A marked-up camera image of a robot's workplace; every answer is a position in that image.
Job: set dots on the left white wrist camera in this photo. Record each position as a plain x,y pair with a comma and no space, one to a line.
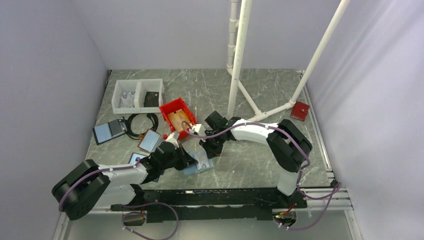
173,139

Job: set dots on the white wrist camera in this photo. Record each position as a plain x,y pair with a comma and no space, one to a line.
198,129
173,139

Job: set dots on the navy blue card holder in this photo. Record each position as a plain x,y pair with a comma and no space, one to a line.
135,157

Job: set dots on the black wallet in bin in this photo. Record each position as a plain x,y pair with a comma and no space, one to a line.
151,99

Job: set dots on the brown boxes in red bin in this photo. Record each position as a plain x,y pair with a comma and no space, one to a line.
179,120

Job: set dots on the white card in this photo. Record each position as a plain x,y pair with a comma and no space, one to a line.
202,161

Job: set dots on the red plastic bin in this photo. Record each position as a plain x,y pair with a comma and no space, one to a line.
174,105

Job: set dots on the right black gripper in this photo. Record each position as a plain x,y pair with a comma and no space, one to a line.
211,152

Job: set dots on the red leather wallet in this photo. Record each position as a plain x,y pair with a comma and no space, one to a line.
300,111

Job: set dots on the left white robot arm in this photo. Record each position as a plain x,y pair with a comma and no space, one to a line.
91,185

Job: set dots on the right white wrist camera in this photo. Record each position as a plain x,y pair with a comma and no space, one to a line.
198,129

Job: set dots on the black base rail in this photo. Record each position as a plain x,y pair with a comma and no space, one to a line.
211,204

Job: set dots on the white PVC pipe frame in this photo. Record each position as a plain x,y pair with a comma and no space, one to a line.
278,34

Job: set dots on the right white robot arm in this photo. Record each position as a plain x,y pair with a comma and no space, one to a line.
289,146

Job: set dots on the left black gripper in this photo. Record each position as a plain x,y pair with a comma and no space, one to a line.
186,160

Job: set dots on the white two-compartment bin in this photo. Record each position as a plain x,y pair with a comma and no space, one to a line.
140,87

